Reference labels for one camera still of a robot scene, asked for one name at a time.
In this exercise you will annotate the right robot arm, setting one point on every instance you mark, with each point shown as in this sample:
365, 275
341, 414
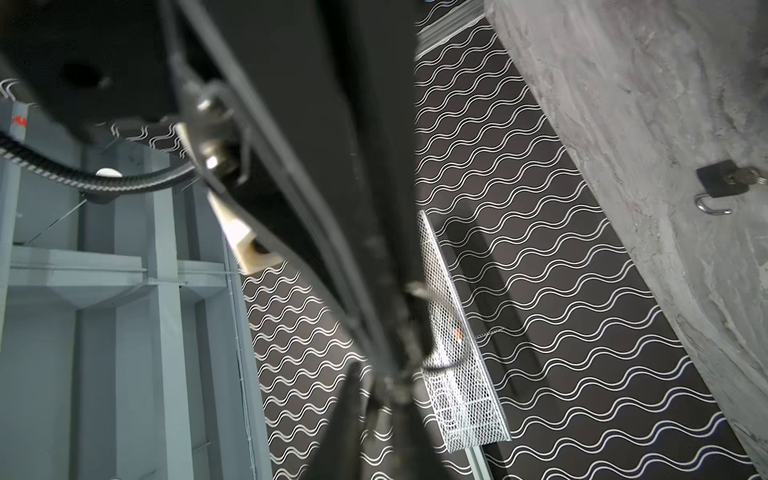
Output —
87, 62

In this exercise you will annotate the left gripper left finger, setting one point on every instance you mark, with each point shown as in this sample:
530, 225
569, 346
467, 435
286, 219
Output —
339, 453

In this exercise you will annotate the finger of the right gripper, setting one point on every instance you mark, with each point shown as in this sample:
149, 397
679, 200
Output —
300, 118

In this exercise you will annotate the white mesh wall basket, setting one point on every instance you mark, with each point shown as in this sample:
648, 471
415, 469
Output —
465, 404

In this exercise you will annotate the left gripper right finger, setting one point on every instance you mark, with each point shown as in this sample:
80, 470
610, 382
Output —
415, 457

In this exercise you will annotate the small black padlock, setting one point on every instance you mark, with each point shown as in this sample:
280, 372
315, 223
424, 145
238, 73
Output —
725, 179

